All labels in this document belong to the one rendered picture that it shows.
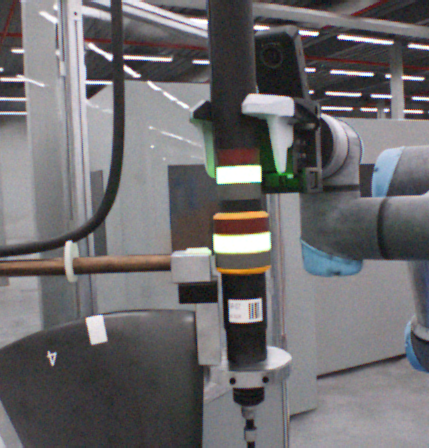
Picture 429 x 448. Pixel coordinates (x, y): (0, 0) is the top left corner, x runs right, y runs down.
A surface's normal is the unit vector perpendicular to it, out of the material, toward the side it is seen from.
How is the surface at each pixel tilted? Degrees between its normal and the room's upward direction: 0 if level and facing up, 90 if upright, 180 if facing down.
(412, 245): 114
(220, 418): 90
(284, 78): 122
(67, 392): 52
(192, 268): 90
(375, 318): 90
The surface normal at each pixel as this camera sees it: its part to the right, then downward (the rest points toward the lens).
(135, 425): -0.01, -0.63
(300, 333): 0.45, 0.03
